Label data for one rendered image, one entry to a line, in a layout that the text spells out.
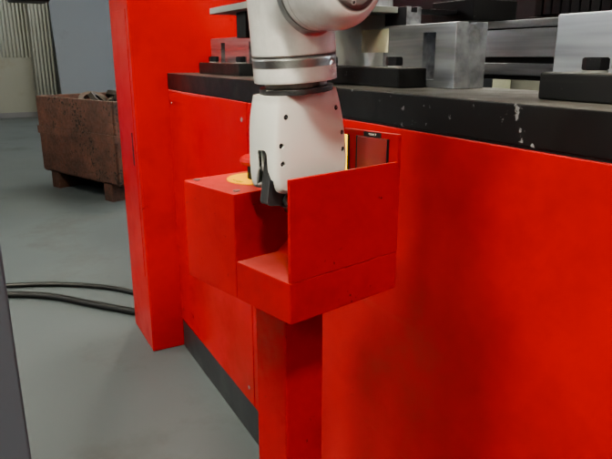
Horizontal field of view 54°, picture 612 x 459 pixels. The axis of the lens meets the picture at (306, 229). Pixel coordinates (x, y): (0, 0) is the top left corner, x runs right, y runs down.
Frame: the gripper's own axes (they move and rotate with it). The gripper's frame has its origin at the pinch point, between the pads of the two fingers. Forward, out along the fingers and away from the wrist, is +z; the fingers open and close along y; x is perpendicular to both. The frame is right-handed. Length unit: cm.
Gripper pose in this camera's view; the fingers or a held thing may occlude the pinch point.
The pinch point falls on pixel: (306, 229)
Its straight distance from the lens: 66.6
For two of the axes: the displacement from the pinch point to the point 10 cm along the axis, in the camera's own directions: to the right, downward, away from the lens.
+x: 6.6, 2.1, -7.3
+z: 0.7, 9.4, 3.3
